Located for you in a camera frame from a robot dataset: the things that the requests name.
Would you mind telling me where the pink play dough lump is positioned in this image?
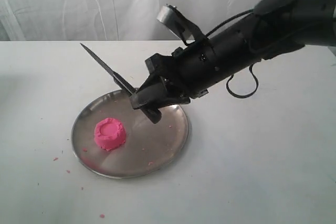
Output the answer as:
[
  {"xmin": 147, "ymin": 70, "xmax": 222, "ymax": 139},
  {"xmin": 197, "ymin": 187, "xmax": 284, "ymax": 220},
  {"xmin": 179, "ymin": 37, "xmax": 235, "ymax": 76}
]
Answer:
[{"xmin": 94, "ymin": 118, "xmax": 127, "ymax": 151}]

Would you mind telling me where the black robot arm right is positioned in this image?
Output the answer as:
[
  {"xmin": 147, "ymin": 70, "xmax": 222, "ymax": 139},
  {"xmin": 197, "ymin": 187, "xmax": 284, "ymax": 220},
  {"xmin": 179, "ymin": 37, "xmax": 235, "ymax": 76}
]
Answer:
[{"xmin": 130, "ymin": 0, "xmax": 335, "ymax": 109}]

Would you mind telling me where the white backdrop curtain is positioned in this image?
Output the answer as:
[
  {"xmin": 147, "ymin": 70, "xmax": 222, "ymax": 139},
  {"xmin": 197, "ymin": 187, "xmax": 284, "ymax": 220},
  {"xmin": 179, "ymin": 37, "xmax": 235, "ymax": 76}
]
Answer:
[{"xmin": 1, "ymin": 0, "xmax": 260, "ymax": 41}]

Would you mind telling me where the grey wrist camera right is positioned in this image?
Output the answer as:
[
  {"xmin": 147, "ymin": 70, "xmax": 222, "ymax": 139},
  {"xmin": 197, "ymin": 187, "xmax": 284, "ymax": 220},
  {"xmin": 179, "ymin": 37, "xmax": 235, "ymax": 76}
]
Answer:
[{"xmin": 157, "ymin": 5, "xmax": 207, "ymax": 46}]

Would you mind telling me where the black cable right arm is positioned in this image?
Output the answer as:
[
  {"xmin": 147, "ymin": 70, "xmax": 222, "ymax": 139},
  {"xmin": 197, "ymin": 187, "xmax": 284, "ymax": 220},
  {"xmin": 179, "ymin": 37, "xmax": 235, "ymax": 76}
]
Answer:
[{"xmin": 226, "ymin": 65, "xmax": 260, "ymax": 99}]

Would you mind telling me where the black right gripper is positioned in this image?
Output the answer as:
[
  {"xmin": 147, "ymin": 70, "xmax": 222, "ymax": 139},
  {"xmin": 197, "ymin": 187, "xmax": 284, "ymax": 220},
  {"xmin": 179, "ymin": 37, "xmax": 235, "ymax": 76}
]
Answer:
[{"xmin": 128, "ymin": 39, "xmax": 218, "ymax": 110}]

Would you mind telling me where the round steel plate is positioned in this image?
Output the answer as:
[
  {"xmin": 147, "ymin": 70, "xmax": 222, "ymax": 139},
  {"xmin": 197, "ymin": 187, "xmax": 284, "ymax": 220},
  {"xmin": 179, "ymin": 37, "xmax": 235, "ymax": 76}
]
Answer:
[{"xmin": 71, "ymin": 90, "xmax": 189, "ymax": 178}]

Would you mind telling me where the black knife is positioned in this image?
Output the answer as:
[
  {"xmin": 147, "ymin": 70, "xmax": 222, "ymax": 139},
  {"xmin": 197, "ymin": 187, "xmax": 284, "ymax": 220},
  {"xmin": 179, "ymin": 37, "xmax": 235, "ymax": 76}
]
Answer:
[{"xmin": 80, "ymin": 43, "xmax": 162, "ymax": 124}]

